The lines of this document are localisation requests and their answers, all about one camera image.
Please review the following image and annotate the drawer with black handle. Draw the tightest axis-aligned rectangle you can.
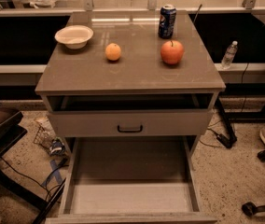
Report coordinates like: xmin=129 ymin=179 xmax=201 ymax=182
xmin=49 ymin=110 xmax=213 ymax=137

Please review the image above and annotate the grey drawer cabinet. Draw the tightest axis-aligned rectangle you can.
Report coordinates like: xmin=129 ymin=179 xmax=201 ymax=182
xmin=35 ymin=11 xmax=225 ymax=149

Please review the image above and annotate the open bottom drawer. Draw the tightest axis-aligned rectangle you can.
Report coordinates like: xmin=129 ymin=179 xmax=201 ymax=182
xmin=45 ymin=137 xmax=216 ymax=224

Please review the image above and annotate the small orange fruit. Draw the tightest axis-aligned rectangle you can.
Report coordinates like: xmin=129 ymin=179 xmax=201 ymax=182
xmin=105 ymin=43 xmax=121 ymax=61

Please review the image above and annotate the red apple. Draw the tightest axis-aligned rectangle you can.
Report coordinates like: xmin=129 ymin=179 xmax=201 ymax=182
xmin=160 ymin=40 xmax=185 ymax=65

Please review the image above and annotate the blue soda can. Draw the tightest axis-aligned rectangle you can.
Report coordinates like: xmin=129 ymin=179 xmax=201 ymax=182
xmin=158 ymin=5 xmax=176 ymax=39

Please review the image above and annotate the white paper bowl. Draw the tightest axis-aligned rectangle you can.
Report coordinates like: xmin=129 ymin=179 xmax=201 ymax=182
xmin=55 ymin=25 xmax=93 ymax=49

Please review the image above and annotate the clear plastic water bottle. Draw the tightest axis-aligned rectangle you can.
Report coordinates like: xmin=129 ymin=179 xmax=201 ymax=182
xmin=221 ymin=41 xmax=238 ymax=69

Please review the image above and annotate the black office chair left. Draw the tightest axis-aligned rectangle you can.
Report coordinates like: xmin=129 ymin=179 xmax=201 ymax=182
xmin=0 ymin=106 xmax=64 ymax=224

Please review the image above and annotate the black chair base right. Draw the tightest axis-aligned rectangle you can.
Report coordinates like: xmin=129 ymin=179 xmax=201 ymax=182
xmin=241 ymin=149 xmax=265 ymax=217

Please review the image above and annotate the wire basket with trash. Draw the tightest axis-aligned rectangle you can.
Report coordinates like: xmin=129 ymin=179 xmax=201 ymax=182
xmin=34 ymin=117 xmax=66 ymax=156

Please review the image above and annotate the black power adapter cable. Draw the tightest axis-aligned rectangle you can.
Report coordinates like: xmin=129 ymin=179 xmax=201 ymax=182
xmin=199 ymin=96 xmax=238 ymax=150

